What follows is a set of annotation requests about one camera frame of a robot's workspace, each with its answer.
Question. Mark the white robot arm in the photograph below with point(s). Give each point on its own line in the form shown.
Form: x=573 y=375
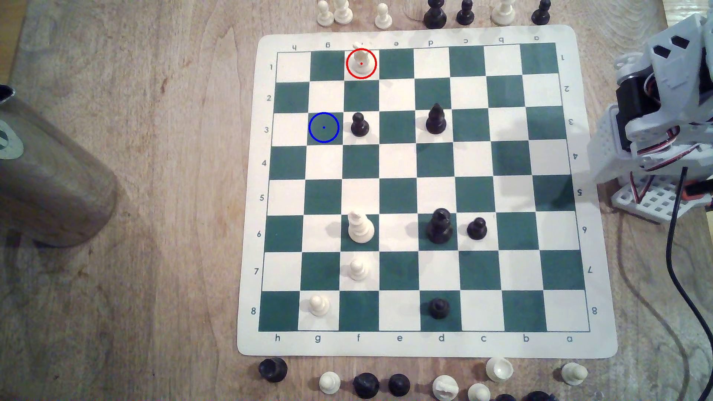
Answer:
x=677 y=72

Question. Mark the black chess rook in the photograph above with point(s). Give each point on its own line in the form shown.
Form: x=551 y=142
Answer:
x=273 y=370

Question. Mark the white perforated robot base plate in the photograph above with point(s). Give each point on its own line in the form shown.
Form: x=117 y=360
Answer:
x=660 y=205

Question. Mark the green and white chess mat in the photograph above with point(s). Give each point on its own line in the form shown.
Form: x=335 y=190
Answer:
x=398 y=167

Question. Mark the white chess rook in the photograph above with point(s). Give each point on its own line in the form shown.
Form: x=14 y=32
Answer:
x=499 y=369

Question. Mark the white chess pawn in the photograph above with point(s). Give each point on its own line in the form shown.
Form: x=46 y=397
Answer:
x=382 y=16
x=325 y=15
x=358 y=270
x=319 y=305
x=574 y=374
x=479 y=393
x=330 y=382

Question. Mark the white chess piece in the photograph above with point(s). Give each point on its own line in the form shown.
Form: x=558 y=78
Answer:
x=504 y=13

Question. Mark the brown wooden cylinder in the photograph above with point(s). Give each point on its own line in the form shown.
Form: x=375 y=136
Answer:
x=50 y=184

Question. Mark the black chess piece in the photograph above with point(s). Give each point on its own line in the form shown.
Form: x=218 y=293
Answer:
x=538 y=396
x=366 y=386
x=505 y=397

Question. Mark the black chess pawn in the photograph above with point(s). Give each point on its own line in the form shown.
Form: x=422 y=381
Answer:
x=477 y=229
x=541 y=14
x=439 y=308
x=399 y=385
x=360 y=126
x=465 y=14

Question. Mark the white chess knight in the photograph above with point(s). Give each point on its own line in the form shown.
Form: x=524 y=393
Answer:
x=361 y=55
x=445 y=389

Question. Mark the black chess queen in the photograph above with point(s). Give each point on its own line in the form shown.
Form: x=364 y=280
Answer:
x=435 y=15

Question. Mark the black chess bishop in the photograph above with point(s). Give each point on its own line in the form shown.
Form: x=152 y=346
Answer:
x=435 y=120

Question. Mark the white chess king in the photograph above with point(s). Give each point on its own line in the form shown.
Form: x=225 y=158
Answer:
x=360 y=228

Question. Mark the white chess bishop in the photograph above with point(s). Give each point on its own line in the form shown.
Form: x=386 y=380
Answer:
x=342 y=12

